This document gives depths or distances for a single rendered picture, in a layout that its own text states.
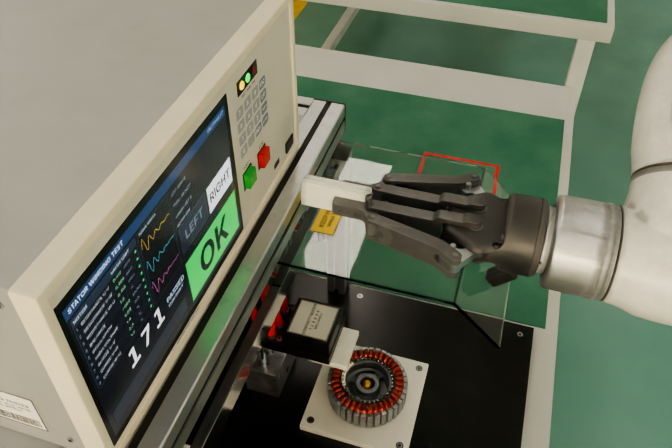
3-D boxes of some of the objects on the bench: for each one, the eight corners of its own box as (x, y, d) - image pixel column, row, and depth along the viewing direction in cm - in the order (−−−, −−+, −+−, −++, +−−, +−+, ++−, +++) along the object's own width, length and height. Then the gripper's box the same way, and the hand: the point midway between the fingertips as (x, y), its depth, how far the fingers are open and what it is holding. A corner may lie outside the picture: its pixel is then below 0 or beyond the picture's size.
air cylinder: (297, 356, 101) (295, 333, 97) (279, 398, 96) (277, 376, 92) (265, 347, 102) (263, 325, 98) (246, 388, 97) (243, 366, 93)
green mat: (564, 120, 151) (564, 119, 151) (545, 329, 107) (545, 328, 107) (189, 58, 172) (189, 57, 172) (45, 211, 128) (45, 210, 128)
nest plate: (428, 368, 99) (428, 363, 98) (405, 460, 89) (406, 456, 88) (332, 343, 103) (332, 338, 102) (299, 429, 92) (299, 425, 91)
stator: (414, 371, 97) (416, 356, 95) (395, 439, 89) (396, 425, 87) (341, 351, 100) (341, 336, 98) (316, 416, 92) (316, 401, 90)
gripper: (530, 318, 60) (281, 259, 65) (541, 222, 69) (323, 178, 74) (547, 260, 55) (277, 202, 60) (557, 166, 64) (322, 123, 69)
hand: (336, 196), depth 66 cm, fingers closed
